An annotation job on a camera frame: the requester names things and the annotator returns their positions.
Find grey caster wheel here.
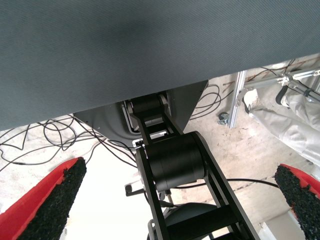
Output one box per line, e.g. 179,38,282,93
216,111,230,126

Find white crumpled sheet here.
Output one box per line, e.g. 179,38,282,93
243,84,320,164

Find black cable bundle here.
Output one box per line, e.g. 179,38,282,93
0,116,140,173

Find aluminium bar rig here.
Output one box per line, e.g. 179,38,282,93
246,66,320,103

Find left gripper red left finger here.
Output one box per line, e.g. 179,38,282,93
0,156,88,240

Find aluminium profile leg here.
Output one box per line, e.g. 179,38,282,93
228,70,248,129

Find looped black floor cables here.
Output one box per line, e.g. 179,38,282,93
191,83,236,120

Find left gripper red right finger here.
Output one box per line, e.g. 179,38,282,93
274,163,320,240

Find small black lever handle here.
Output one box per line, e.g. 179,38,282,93
124,183,146,199

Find grey robot base panel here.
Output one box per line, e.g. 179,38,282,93
73,79,210,149

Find black rubber handle grip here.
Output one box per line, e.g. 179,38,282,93
275,86,289,105

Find dark table cloth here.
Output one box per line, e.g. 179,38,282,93
0,0,320,132

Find white box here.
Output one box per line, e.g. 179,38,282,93
259,206,308,240

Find black cable on floor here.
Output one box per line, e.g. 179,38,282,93
174,177,281,190

